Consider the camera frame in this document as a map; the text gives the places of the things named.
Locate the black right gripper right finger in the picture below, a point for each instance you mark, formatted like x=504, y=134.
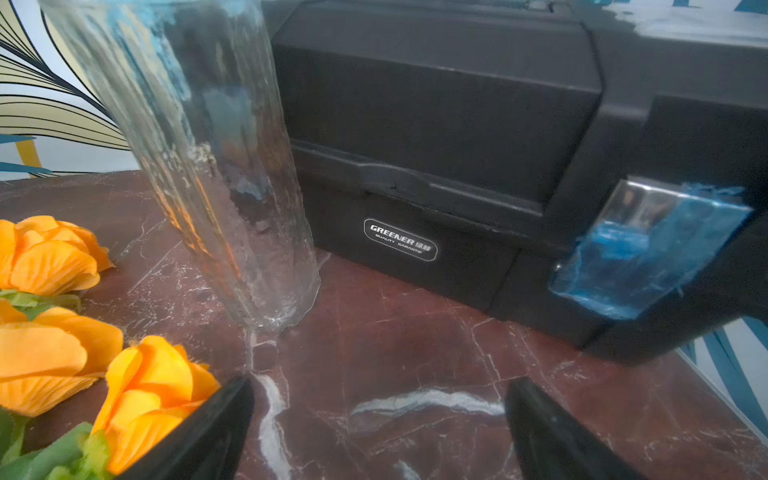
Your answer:
x=551, y=444

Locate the clear glass vase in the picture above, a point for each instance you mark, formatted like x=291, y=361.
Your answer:
x=193, y=89

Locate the orange rose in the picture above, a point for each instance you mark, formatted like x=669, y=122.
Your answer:
x=152, y=388
x=47, y=360
x=44, y=256

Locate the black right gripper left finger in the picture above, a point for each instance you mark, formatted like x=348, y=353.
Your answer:
x=206, y=445

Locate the black plastic toolbox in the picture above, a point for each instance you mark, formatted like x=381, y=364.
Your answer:
x=594, y=170

